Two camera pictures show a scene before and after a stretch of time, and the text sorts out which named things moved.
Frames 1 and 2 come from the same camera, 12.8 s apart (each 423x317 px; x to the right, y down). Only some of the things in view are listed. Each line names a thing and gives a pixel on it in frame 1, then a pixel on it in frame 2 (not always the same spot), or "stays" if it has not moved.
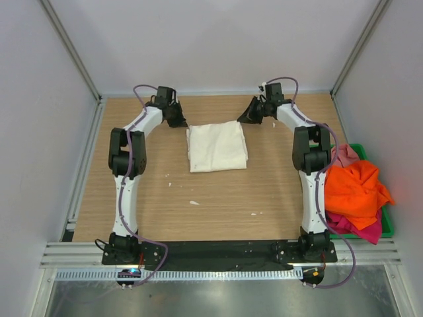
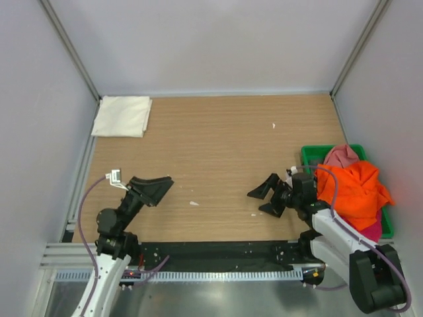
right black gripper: [249, 116] → [262, 190]
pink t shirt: [346, 155] stays
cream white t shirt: [217, 146] → [127, 116]
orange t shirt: [354, 191] stays
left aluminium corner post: [77, 59] stays
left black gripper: [180, 122] → [149, 191]
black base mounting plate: [218, 251] stays
